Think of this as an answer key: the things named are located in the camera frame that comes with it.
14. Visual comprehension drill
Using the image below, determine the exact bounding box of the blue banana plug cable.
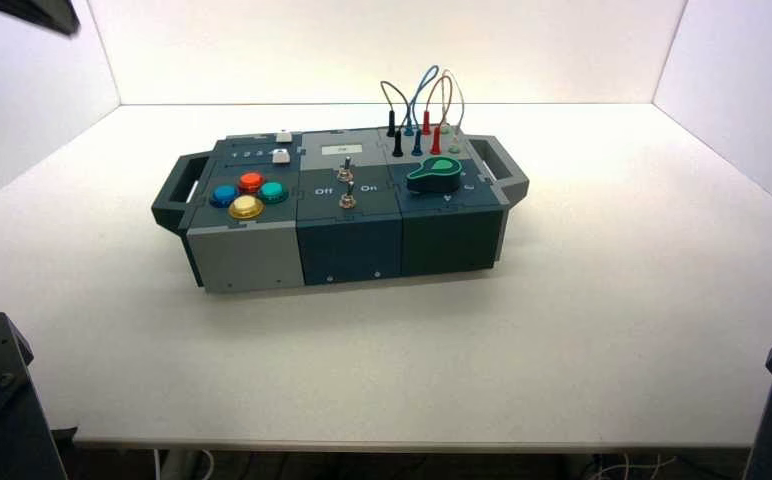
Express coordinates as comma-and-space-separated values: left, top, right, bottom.
404, 64, 441, 158

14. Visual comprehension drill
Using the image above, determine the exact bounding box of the blue round push button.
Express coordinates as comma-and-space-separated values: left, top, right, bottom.
209, 184, 240, 209

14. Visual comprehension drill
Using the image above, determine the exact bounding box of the yellow round push button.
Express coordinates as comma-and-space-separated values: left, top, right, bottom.
228, 195, 265, 222

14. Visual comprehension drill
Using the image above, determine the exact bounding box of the teal round push button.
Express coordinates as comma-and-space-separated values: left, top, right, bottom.
258, 181, 289, 205

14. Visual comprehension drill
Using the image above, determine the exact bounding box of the green black rotary knob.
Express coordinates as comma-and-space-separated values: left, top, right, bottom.
404, 156, 467, 196

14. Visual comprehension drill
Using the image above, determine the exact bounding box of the black banana plug cable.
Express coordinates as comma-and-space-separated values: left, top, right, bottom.
379, 80, 415, 159

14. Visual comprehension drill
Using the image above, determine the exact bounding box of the white banana plug cable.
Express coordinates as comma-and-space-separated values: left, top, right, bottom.
440, 68, 467, 157

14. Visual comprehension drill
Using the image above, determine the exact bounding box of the dark grey control panel box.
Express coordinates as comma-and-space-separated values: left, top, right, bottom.
150, 127, 531, 294

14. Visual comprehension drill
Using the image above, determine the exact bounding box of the white cable bundle under table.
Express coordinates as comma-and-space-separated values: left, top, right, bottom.
584, 455, 680, 480

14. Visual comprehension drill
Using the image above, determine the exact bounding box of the red banana plug cable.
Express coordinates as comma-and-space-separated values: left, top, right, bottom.
420, 74, 455, 157

